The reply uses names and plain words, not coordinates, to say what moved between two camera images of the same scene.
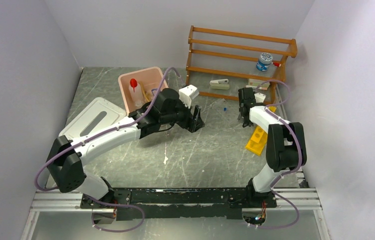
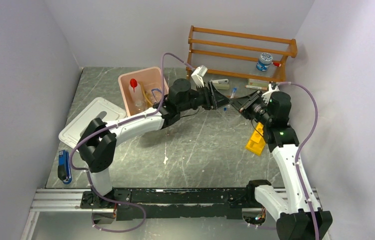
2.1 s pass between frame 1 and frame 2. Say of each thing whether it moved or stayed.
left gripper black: moved
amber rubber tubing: stayed
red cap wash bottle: stayed
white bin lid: stayed
